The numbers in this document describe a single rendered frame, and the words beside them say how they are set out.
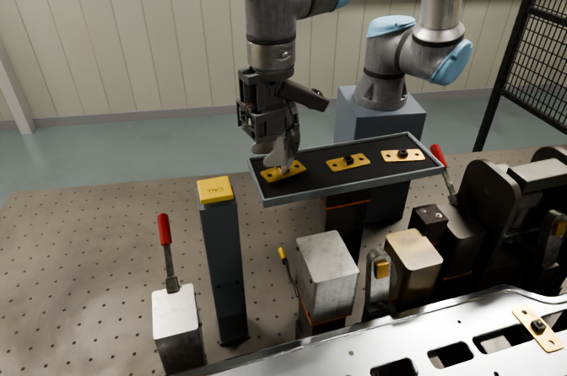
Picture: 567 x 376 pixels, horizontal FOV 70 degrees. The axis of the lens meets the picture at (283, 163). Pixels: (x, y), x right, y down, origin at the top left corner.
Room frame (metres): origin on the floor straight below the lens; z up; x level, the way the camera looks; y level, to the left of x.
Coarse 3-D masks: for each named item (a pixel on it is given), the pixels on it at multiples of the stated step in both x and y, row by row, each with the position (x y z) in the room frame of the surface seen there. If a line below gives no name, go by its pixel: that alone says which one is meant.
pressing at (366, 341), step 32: (512, 288) 0.48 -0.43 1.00; (384, 320) 0.41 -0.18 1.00; (416, 320) 0.41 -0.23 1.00; (448, 320) 0.41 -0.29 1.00; (480, 320) 0.41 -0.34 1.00; (512, 320) 0.41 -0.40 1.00; (256, 352) 0.35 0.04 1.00; (288, 352) 0.35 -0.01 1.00; (320, 352) 0.36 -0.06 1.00; (384, 352) 0.36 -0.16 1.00; (416, 352) 0.36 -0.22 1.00; (480, 352) 0.36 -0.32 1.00; (512, 352) 0.36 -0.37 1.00; (544, 352) 0.36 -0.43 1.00
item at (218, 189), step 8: (224, 176) 0.62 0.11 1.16; (200, 184) 0.59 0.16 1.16; (208, 184) 0.59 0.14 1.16; (216, 184) 0.59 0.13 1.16; (224, 184) 0.59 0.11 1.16; (200, 192) 0.57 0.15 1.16; (208, 192) 0.57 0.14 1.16; (216, 192) 0.57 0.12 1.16; (224, 192) 0.57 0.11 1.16; (232, 192) 0.57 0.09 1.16; (200, 200) 0.55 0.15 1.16; (208, 200) 0.55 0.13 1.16; (216, 200) 0.56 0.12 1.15; (224, 200) 0.56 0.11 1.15
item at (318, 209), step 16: (352, 192) 0.62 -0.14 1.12; (368, 192) 0.63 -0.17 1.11; (320, 208) 0.64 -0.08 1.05; (336, 208) 0.62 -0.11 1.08; (352, 208) 0.63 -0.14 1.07; (320, 224) 0.64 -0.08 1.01; (336, 224) 0.62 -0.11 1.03; (352, 224) 0.63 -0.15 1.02; (352, 240) 0.63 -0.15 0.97; (352, 256) 0.63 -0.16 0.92
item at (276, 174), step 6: (294, 162) 0.65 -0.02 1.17; (294, 168) 0.63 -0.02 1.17; (300, 168) 0.63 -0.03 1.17; (264, 174) 0.61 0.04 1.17; (270, 174) 0.61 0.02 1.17; (276, 174) 0.61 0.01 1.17; (288, 174) 0.61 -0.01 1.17; (294, 174) 0.61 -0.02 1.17; (270, 180) 0.59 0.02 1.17; (276, 180) 0.59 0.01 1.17
